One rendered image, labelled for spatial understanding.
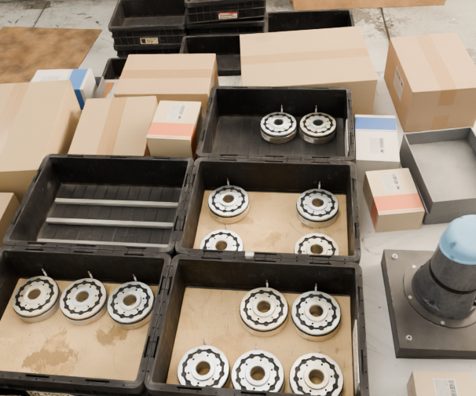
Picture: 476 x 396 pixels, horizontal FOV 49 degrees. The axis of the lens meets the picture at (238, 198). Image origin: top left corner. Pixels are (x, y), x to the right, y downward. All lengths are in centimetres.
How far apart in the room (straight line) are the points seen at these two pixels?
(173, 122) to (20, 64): 238
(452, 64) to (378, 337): 92
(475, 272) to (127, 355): 73
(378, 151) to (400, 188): 14
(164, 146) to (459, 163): 83
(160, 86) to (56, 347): 88
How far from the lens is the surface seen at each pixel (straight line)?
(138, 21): 310
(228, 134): 155
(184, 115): 148
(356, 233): 119
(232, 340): 114
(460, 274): 119
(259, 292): 116
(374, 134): 162
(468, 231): 117
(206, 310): 118
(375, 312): 134
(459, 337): 130
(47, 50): 381
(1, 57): 388
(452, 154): 166
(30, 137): 160
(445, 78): 175
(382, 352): 129
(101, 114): 167
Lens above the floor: 185
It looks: 48 degrees down
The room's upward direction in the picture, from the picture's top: 6 degrees counter-clockwise
